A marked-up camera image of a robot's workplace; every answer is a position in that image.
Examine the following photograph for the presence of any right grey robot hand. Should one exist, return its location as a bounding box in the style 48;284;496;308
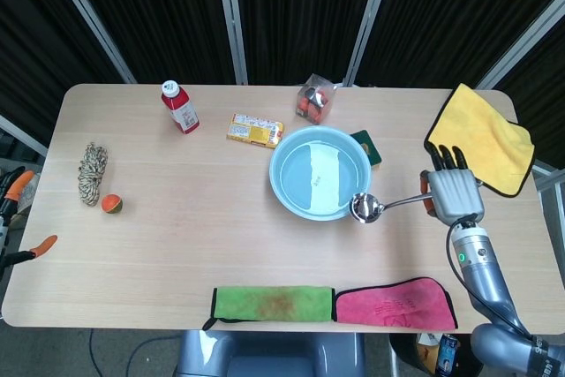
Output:
418;143;486;224

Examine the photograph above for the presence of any green yellow scouring sponge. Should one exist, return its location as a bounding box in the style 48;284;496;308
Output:
350;129;383;173

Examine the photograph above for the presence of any black floor cable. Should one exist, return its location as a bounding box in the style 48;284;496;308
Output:
87;330;183;377

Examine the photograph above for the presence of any metal ladle with orange handle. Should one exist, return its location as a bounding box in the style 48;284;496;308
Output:
349;192;436;223

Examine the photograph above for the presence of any blue drink can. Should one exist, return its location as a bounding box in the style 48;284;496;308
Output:
436;335;459;374

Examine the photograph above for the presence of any grey table leg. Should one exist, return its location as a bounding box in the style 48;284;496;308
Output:
387;332;403;377

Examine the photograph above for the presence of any orange white carton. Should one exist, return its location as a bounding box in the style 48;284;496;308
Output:
415;332;439;373

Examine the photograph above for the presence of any yellow snack box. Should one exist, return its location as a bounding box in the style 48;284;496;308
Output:
226;112;285;149

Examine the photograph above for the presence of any grey robot torso base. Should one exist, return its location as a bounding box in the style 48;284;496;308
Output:
176;330;367;377

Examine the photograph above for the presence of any pink microfiber cloth black trim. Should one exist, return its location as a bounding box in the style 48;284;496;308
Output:
331;276;459;332

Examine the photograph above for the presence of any light blue bowl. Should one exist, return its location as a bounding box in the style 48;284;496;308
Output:
268;125;373;222

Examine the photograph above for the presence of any orange and green ball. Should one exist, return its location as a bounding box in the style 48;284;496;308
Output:
101;193;124;215

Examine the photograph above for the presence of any coiled speckled rope bundle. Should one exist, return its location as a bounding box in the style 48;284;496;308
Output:
77;142;109;208

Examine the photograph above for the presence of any clear bag of snacks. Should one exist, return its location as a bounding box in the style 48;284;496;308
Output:
295;72;340;124

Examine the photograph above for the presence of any yellow microfiber cloth black trim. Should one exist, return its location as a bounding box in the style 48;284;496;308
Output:
423;82;537;198

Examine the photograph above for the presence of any green microfiber cloth black trim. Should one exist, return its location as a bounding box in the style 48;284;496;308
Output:
201;285;333;331

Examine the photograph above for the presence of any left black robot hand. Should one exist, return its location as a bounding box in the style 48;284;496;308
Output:
0;167;58;270

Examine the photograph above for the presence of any red juice bottle white cap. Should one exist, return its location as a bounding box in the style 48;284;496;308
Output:
160;79;200;136

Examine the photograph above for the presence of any grey partition frame post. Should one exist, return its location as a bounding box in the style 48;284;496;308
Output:
0;114;49;157
41;0;138;85
476;0;565;90
343;0;398;87
214;0;249;85
531;163;565;188

